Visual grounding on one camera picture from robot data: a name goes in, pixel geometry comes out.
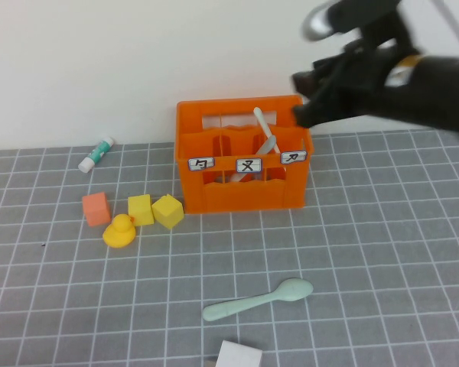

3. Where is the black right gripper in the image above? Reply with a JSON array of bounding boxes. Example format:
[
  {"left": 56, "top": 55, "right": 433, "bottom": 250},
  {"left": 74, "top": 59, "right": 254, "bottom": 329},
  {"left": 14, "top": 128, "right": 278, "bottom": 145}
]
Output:
[{"left": 289, "top": 10, "right": 418, "bottom": 130}]

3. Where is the cream plastic knife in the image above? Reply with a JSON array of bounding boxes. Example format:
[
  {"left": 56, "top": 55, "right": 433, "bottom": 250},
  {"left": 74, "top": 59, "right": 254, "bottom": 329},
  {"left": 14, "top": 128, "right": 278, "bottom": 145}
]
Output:
[{"left": 252, "top": 106, "right": 282, "bottom": 154}]

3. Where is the grey plastic fork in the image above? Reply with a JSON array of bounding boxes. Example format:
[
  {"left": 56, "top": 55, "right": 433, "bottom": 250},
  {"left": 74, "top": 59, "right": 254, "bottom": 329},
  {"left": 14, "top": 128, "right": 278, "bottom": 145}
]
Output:
[{"left": 231, "top": 135, "right": 278, "bottom": 184}]

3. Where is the mint green plastic spoon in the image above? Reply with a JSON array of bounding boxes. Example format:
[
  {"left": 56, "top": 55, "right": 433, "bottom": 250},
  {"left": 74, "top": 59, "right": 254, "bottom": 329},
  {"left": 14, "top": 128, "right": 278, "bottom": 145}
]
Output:
[{"left": 201, "top": 278, "right": 314, "bottom": 323}]

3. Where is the orange plastic cutlery crate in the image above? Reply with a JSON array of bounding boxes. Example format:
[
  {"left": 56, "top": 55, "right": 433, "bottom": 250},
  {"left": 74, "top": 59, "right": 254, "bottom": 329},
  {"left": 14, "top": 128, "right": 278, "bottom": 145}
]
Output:
[{"left": 174, "top": 95, "right": 314, "bottom": 215}]

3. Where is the paper label knife character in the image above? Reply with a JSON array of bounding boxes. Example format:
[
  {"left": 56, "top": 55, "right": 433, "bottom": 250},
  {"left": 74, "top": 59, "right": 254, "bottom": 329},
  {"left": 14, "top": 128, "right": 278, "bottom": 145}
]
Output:
[{"left": 280, "top": 150, "right": 308, "bottom": 165}]

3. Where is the paper label fork character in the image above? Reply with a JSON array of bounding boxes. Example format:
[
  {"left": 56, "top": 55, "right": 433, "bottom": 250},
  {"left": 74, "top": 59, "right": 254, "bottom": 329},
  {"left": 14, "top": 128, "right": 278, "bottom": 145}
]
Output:
[{"left": 235, "top": 157, "right": 263, "bottom": 174}]

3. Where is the paper label spoon character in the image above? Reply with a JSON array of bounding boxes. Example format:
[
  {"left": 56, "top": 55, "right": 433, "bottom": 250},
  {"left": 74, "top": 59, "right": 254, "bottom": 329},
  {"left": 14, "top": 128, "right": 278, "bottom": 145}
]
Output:
[{"left": 187, "top": 156, "right": 216, "bottom": 174}]

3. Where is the grey checked tablecloth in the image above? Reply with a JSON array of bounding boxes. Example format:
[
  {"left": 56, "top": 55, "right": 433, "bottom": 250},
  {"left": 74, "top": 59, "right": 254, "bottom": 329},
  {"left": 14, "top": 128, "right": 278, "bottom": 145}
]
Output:
[{"left": 0, "top": 127, "right": 459, "bottom": 367}]

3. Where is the yellow foam cube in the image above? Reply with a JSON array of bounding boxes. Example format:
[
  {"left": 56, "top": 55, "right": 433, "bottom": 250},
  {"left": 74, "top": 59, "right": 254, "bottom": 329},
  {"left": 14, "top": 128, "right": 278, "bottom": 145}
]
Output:
[
  {"left": 151, "top": 193, "right": 185, "bottom": 231},
  {"left": 127, "top": 193, "right": 155, "bottom": 227}
]

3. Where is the white green glue stick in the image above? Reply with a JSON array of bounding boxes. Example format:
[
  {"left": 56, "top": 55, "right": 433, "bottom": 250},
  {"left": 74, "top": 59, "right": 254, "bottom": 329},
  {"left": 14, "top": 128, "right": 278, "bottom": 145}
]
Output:
[{"left": 77, "top": 137, "right": 115, "bottom": 174}]

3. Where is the yellow rubber duck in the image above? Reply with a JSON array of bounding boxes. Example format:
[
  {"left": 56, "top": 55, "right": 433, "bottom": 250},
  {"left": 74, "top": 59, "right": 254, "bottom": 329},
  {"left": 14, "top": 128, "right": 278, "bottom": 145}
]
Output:
[{"left": 102, "top": 213, "right": 136, "bottom": 250}]

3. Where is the orange foam cube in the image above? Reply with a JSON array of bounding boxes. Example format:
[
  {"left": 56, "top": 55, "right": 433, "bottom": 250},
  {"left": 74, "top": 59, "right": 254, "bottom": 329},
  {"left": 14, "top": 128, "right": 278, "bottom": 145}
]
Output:
[{"left": 81, "top": 191, "right": 112, "bottom": 228}]

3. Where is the pale lilac white block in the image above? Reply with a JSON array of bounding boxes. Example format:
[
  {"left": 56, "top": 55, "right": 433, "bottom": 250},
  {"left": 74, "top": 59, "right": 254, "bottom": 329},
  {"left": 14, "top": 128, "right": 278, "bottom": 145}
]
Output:
[{"left": 213, "top": 339, "right": 264, "bottom": 367}]

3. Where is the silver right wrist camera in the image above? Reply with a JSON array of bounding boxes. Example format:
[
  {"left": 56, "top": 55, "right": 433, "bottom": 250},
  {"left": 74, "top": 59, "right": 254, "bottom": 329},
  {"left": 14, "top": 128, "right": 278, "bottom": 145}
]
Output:
[{"left": 300, "top": 0, "right": 345, "bottom": 41}]

